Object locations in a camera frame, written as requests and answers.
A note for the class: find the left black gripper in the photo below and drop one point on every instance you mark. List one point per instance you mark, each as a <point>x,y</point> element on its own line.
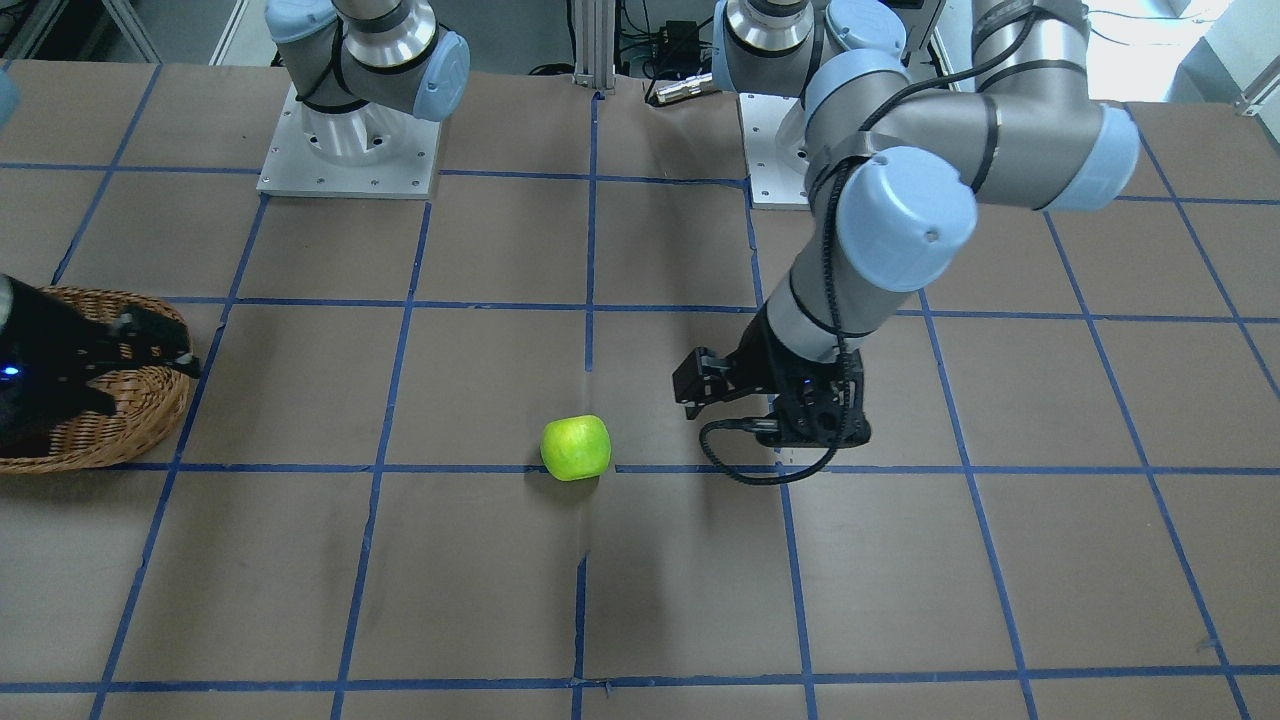
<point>768,352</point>

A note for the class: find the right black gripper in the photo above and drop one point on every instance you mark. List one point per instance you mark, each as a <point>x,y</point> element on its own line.
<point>48,345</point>

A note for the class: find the green apple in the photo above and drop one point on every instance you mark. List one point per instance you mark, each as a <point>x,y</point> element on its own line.
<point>576,448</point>

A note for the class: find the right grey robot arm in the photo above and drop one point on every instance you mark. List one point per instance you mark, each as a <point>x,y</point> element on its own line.
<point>344,55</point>

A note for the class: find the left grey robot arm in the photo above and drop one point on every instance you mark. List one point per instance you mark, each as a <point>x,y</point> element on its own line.
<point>895,173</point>

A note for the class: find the woven wicker basket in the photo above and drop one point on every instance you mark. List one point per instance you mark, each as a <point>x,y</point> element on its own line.
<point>150,403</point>

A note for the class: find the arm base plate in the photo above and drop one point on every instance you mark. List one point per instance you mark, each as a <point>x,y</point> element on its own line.
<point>775,151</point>
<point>370,153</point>

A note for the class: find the aluminium frame post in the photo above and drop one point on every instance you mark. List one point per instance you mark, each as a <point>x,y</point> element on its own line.
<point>594,39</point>

